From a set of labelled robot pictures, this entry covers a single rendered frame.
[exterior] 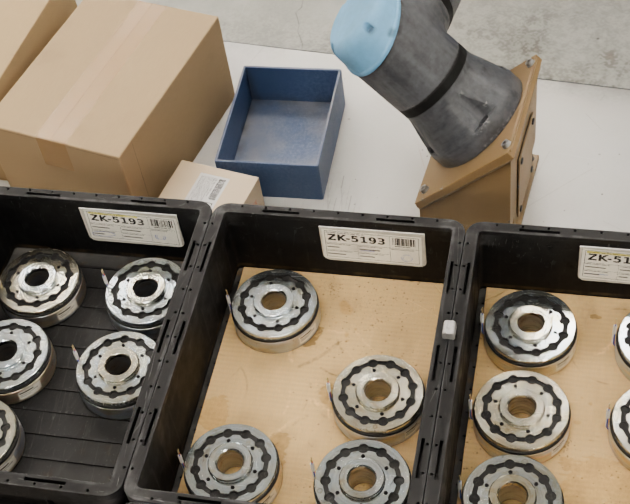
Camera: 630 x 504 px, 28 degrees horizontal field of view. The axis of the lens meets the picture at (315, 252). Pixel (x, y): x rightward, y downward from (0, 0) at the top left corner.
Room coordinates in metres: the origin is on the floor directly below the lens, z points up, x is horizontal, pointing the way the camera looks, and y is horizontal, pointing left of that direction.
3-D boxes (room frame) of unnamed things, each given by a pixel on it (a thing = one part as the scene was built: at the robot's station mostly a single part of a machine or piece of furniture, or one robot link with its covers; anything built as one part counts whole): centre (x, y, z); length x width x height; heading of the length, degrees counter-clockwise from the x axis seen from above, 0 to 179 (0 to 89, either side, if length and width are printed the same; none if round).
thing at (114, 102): (1.39, 0.25, 0.78); 0.30 x 0.22 x 0.16; 149
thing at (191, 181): (1.17, 0.15, 0.74); 0.16 x 0.12 x 0.07; 150
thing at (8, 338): (0.91, 0.38, 0.86); 0.05 x 0.05 x 0.01
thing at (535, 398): (0.72, -0.19, 0.86); 0.05 x 0.05 x 0.01
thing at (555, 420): (0.72, -0.19, 0.86); 0.10 x 0.10 x 0.01
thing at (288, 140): (1.33, 0.02, 0.74); 0.20 x 0.15 x 0.07; 162
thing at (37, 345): (0.91, 0.38, 0.86); 0.10 x 0.10 x 0.01
